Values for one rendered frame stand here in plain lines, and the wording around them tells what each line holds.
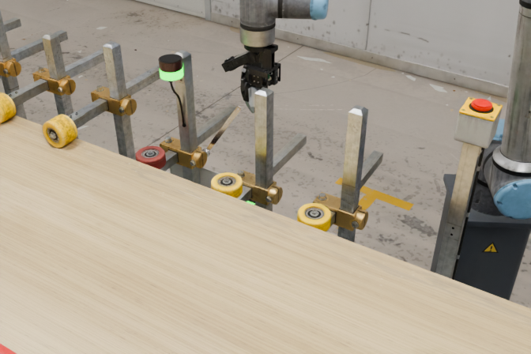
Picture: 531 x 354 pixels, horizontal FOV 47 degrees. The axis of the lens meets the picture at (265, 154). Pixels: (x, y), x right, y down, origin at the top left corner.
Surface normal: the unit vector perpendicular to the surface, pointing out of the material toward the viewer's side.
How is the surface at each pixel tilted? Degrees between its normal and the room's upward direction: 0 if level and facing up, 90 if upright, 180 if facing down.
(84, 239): 0
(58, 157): 0
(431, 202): 0
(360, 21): 90
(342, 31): 90
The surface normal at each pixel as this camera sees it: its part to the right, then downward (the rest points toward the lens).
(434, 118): 0.00, -0.83
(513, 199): -0.07, 0.62
